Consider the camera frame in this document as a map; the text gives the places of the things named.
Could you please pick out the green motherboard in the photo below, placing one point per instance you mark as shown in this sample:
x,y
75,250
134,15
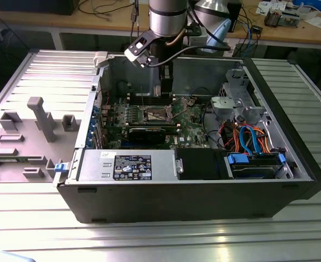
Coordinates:
x,y
189,122

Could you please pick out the blue case latch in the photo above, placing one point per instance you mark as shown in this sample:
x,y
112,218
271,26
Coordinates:
x,y
60,167

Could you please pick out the black tower box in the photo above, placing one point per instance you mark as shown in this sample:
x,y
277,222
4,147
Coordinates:
x,y
235,16

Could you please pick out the grey parts rack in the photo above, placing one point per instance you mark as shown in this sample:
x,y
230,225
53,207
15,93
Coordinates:
x,y
35,142

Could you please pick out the silver power supply unit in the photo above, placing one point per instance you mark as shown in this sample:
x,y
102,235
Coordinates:
x,y
95,163

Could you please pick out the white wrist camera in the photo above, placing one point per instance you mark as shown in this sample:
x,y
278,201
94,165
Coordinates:
x,y
137,53

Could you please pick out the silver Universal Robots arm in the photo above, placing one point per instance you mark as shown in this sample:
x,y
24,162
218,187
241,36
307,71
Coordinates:
x,y
167,19

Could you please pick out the small black box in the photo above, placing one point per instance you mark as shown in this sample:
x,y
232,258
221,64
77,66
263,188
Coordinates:
x,y
256,29

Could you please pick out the black monitor case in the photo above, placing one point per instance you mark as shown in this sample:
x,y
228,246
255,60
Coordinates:
x,y
35,6

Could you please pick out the printed paper leaflets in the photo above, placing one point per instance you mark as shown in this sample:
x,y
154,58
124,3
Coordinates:
x,y
264,6

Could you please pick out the black graphics card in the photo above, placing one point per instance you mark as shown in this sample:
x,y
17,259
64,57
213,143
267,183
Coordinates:
x,y
147,136

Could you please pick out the CPU socket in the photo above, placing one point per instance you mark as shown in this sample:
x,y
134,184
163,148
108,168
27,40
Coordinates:
x,y
155,112

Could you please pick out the copper heat sink part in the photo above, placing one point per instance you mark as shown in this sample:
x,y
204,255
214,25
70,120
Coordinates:
x,y
272,17

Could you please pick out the expansion slot brackets blue tabs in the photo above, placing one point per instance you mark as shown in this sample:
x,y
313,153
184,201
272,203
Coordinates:
x,y
95,128

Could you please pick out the wooden desk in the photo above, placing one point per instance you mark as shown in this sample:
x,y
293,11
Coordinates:
x,y
286,34

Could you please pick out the black RAM slot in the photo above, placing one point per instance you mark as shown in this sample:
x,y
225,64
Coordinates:
x,y
135,97

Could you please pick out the grey device on desk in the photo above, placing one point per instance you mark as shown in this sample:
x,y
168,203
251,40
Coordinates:
x,y
289,18

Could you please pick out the hard disk in blue carrier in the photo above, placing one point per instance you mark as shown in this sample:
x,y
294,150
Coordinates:
x,y
253,170

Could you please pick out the silver drive cage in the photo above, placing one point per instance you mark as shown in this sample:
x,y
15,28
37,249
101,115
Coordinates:
x,y
226,105

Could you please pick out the black open PC case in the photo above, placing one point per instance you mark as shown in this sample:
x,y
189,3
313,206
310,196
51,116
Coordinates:
x,y
177,202

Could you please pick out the RAM stick with green edge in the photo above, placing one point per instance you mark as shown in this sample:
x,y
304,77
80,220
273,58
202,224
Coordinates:
x,y
152,125

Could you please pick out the white paper sheets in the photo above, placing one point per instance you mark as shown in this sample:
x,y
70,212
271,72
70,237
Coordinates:
x,y
320,21

